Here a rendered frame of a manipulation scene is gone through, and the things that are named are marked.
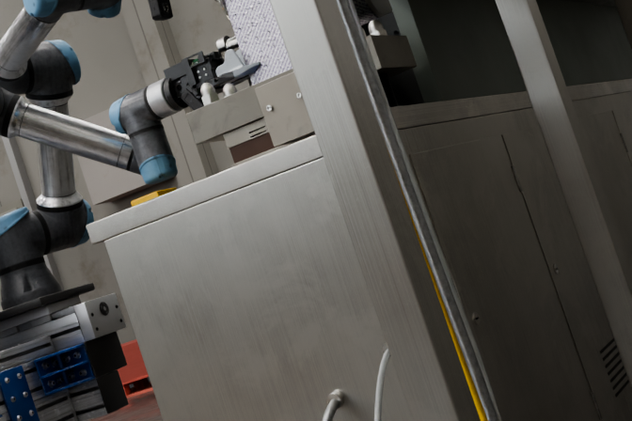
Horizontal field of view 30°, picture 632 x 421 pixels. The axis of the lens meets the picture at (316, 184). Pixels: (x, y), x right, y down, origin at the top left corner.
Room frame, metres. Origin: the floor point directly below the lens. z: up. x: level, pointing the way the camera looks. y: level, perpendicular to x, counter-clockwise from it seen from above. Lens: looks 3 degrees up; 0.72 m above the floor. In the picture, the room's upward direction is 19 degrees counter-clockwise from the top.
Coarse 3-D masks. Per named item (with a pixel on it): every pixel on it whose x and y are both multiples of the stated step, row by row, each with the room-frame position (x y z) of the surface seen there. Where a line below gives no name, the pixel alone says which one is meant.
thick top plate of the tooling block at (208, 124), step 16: (384, 48) 2.01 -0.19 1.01; (400, 48) 2.07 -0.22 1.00; (384, 64) 1.99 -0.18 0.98; (400, 64) 2.05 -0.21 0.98; (416, 64) 2.12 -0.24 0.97; (272, 80) 2.07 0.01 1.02; (240, 96) 2.11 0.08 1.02; (256, 96) 2.09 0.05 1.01; (192, 112) 2.15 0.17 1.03; (208, 112) 2.14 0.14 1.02; (224, 112) 2.13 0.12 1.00; (240, 112) 2.11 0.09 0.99; (256, 112) 2.10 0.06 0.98; (192, 128) 2.16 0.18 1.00; (208, 128) 2.14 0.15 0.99; (224, 128) 2.13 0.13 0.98
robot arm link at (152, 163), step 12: (144, 132) 2.41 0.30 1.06; (156, 132) 2.42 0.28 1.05; (132, 144) 2.43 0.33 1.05; (144, 144) 2.41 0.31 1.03; (156, 144) 2.41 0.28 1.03; (168, 144) 2.44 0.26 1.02; (144, 156) 2.41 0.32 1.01; (156, 156) 2.41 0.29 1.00; (168, 156) 2.42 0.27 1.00; (144, 168) 2.42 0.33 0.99; (156, 168) 2.41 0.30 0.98; (168, 168) 2.42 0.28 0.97; (144, 180) 2.44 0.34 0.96; (156, 180) 2.42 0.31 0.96
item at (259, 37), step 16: (240, 16) 2.31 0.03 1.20; (256, 16) 2.29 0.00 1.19; (272, 16) 2.27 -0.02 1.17; (240, 32) 2.31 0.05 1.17; (256, 32) 2.29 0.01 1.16; (272, 32) 2.28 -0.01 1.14; (240, 48) 2.32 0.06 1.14; (256, 48) 2.30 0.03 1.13; (272, 48) 2.28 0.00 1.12; (272, 64) 2.29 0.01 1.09; (288, 64) 2.27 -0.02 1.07; (256, 80) 2.31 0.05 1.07
